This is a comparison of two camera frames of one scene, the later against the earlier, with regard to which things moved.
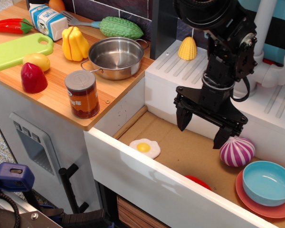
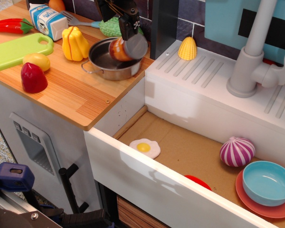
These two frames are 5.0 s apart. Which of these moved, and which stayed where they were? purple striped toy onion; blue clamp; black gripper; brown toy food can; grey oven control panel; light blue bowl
Moved: black gripper; brown toy food can
Stayed: grey oven control panel; purple striped toy onion; light blue bowl; blue clamp
